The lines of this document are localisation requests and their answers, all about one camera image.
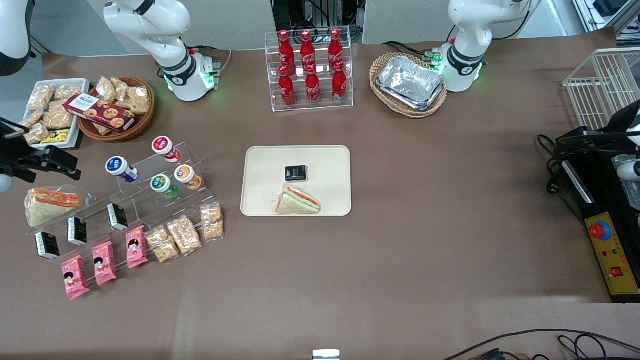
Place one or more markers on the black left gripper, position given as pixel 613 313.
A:
pixel 618 122

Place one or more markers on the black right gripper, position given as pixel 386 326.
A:
pixel 10 152

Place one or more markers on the green gum bottle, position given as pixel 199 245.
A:
pixel 161 184

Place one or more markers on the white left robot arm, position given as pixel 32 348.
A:
pixel 467 30

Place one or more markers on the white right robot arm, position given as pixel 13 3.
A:
pixel 165 30

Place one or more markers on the small black gum box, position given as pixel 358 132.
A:
pixel 296 173
pixel 77 231
pixel 118 217
pixel 47 246

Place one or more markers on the blue gum bottle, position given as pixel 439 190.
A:
pixel 120 167

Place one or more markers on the red-lid gum bottle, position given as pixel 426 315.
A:
pixel 164 146

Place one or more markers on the orange gum bottle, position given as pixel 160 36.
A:
pixel 186 176

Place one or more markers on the aluminium foil tray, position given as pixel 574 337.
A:
pixel 410 82

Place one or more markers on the beige plastic tray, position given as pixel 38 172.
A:
pixel 325 165

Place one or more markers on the clear nut brittle pack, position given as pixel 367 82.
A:
pixel 162 245
pixel 58 117
pixel 32 119
pixel 40 98
pixel 138 100
pixel 120 87
pixel 184 236
pixel 37 134
pixel 106 90
pixel 212 222
pixel 67 92
pixel 102 129

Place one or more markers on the yellow snack pack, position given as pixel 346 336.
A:
pixel 56 136

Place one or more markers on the wrapped triangle sandwich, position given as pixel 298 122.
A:
pixel 47 207
pixel 295 202

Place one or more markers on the white rectangular bin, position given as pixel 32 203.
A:
pixel 75 125

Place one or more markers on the black sealing machine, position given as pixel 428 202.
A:
pixel 600 210

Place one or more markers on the clear plastic container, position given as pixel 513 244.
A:
pixel 631 192

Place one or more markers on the red cookie box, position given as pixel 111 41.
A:
pixel 100 112

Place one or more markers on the dark brown wicker basket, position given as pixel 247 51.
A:
pixel 142 122

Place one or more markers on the pink snack pack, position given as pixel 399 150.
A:
pixel 104 264
pixel 75 278
pixel 136 247

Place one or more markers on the clear acrylic tiered stand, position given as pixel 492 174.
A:
pixel 150 205

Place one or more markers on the light wicker basket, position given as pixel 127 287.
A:
pixel 410 112

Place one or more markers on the clear acrylic bottle rack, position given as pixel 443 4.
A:
pixel 345 100

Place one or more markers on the red cola bottle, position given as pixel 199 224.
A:
pixel 339 85
pixel 312 87
pixel 335 47
pixel 307 50
pixel 287 90
pixel 285 50

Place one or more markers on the black equipment rack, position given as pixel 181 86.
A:
pixel 315 12

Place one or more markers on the metal frame shelf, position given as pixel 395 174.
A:
pixel 607 12

